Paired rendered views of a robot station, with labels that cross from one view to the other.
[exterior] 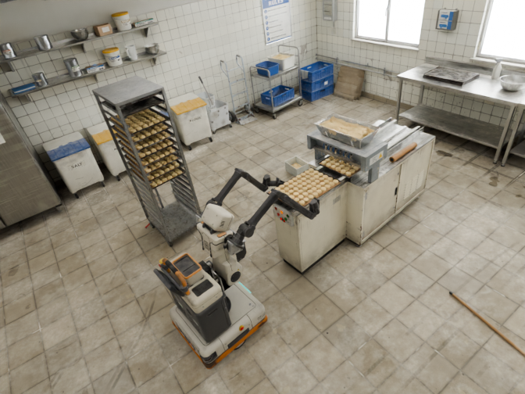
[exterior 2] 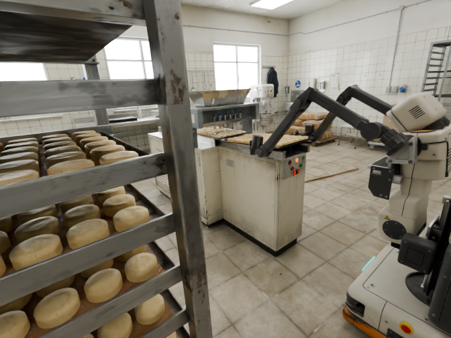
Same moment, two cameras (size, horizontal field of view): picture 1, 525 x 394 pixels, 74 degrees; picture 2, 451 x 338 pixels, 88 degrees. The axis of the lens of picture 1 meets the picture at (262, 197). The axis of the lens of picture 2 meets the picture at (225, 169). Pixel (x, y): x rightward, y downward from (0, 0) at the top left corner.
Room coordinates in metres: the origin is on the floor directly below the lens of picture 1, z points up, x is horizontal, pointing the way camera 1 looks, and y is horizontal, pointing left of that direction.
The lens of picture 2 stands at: (3.00, 1.44, 1.32)
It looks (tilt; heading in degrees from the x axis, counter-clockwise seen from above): 19 degrees down; 268
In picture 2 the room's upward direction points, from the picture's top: 3 degrees counter-clockwise
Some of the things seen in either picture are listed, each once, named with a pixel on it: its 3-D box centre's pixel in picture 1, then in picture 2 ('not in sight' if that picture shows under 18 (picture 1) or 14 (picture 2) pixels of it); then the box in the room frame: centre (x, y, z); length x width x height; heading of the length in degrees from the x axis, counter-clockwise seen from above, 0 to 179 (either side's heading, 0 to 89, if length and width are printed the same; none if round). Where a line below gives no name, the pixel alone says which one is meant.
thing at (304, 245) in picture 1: (312, 221); (259, 190); (2.65, -0.46, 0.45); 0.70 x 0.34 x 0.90; 125
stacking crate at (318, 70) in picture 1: (316, 71); not in sight; (7.01, -1.46, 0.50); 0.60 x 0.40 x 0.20; 122
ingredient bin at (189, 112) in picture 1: (190, 121); not in sight; (5.77, 1.06, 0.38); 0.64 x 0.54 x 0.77; 28
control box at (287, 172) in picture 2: (283, 214); (294, 165); (2.44, -0.17, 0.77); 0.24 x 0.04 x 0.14; 35
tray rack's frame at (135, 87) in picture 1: (155, 166); not in sight; (3.43, 1.14, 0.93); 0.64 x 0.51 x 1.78; 35
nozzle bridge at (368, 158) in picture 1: (344, 153); (221, 123); (2.94, -0.88, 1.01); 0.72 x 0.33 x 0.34; 35
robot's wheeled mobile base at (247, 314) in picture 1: (217, 315); (434, 310); (1.91, 0.56, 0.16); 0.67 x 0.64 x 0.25; 126
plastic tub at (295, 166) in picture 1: (296, 166); not in sight; (4.27, -0.56, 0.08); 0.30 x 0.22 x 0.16; 28
